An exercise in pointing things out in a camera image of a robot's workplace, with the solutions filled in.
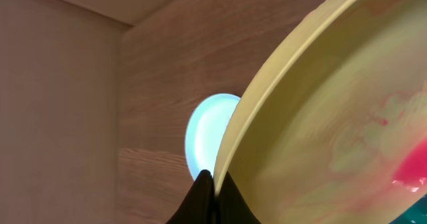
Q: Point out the light blue plate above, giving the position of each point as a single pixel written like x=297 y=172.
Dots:
x=205 y=130

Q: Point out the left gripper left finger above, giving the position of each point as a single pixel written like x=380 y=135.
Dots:
x=197 y=206

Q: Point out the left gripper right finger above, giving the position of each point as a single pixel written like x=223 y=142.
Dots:
x=231 y=207

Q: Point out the teal plastic tray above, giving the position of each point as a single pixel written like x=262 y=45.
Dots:
x=416 y=214

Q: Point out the yellow-green plate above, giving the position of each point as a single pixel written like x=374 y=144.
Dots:
x=332 y=129

